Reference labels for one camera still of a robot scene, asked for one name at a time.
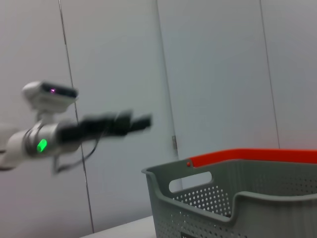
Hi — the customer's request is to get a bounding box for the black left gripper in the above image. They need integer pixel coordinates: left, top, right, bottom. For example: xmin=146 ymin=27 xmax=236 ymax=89
xmin=57 ymin=110 xmax=154 ymax=145

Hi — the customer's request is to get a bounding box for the grey-green perforated storage basket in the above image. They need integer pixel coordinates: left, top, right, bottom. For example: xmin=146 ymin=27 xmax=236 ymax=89
xmin=141 ymin=158 xmax=317 ymax=238

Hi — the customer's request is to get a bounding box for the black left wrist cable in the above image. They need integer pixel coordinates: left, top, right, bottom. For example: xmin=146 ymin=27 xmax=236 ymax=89
xmin=52 ymin=137 xmax=100 ymax=175

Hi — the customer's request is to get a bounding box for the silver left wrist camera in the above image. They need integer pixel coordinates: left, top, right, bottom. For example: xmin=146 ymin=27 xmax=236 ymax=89
xmin=21 ymin=80 xmax=79 ymax=114

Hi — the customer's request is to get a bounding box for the orange basket swing handle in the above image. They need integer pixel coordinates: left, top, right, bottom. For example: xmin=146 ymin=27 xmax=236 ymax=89
xmin=185 ymin=148 xmax=317 ymax=168

